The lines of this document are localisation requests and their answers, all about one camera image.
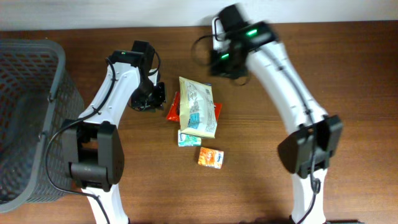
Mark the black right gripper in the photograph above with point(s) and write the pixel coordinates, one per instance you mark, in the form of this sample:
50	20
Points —
219	66

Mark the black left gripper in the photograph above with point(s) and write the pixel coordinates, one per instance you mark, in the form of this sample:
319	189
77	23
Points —
154	97

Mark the red Hacks candy bag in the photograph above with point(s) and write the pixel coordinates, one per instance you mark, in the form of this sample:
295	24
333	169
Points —
174	112

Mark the cream wet wipes pack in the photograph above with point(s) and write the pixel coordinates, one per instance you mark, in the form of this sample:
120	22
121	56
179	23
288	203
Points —
197	109

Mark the green tissue pack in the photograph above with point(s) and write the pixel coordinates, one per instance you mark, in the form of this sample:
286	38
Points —
185	140

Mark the orange tissue pack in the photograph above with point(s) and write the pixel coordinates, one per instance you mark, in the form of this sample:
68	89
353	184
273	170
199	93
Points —
210	158

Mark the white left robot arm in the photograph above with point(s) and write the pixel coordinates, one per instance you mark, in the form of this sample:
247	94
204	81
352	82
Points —
92	150

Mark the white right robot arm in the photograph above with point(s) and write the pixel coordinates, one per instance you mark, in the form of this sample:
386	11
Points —
313	135

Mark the white barcode scanner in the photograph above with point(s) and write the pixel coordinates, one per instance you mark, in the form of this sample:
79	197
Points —
219	41

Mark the grey plastic lattice basket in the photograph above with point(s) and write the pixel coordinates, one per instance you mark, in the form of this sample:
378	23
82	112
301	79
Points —
37	95

